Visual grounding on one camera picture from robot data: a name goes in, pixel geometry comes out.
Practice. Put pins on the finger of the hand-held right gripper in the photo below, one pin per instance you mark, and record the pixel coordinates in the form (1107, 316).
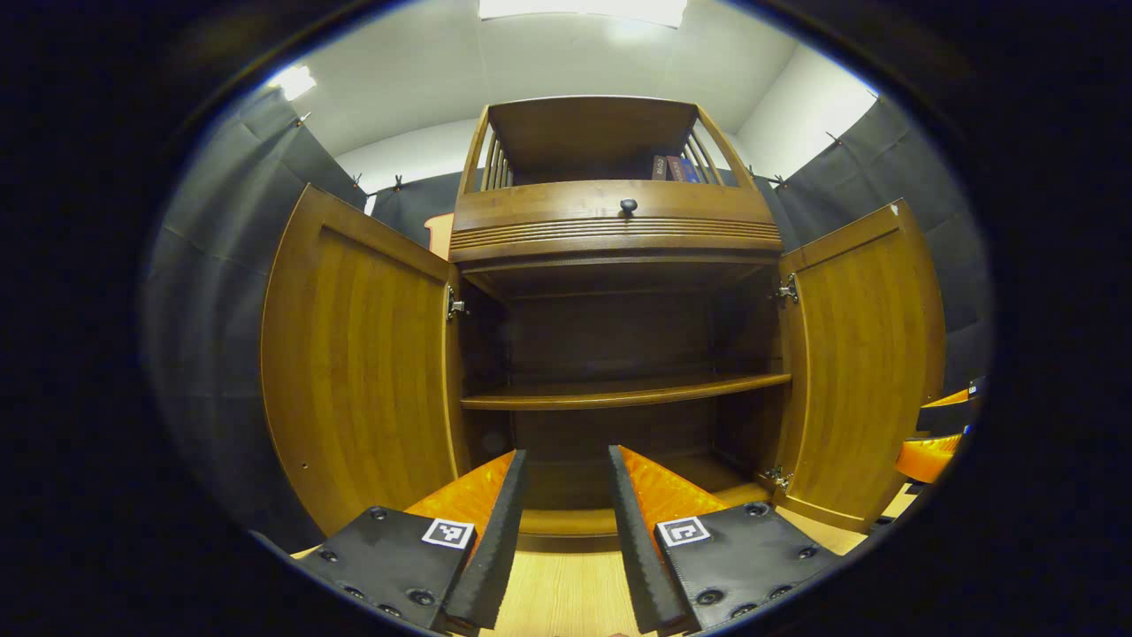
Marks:
(946, 416)
(929, 458)

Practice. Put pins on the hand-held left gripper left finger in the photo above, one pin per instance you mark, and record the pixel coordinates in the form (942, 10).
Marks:
(495, 557)

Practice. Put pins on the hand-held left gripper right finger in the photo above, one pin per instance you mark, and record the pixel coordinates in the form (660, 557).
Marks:
(641, 566)

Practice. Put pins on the wooden shoe cabinet door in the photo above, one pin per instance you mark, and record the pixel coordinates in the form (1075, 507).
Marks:
(858, 354)
(371, 372)

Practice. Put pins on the wooden double-door shoe cabinet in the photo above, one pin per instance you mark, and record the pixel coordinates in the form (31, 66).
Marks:
(610, 336)

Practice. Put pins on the wooden drawer with black knob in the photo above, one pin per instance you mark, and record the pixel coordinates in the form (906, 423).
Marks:
(548, 212)

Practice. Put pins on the blue book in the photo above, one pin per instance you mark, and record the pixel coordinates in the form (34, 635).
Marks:
(691, 171)

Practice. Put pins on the small ceiling light panel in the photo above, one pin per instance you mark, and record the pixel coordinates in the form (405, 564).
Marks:
(294, 82)

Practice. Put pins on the large ceiling light panel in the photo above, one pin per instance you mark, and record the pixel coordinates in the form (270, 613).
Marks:
(584, 9)

